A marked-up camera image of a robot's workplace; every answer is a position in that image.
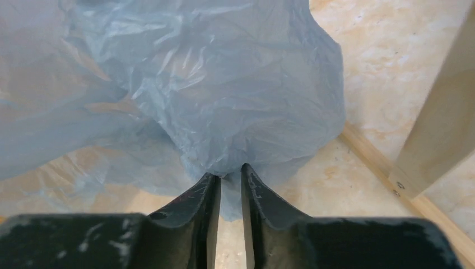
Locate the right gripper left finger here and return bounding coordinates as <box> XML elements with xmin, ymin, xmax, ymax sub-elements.
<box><xmin>1</xmin><ymin>173</ymin><xmax>221</xmax><ymax>268</ymax></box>

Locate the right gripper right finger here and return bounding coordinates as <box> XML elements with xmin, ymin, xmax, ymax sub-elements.
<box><xmin>241</xmin><ymin>164</ymin><xmax>462</xmax><ymax>268</ymax></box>

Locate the blue plastic trash bag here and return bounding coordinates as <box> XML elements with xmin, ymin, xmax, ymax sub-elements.
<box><xmin>1</xmin><ymin>1</ymin><xmax>345</xmax><ymax>220</ymax></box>

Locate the wooden clothes rack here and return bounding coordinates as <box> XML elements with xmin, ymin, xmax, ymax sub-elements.
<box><xmin>340</xmin><ymin>7</ymin><xmax>474</xmax><ymax>268</ymax></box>

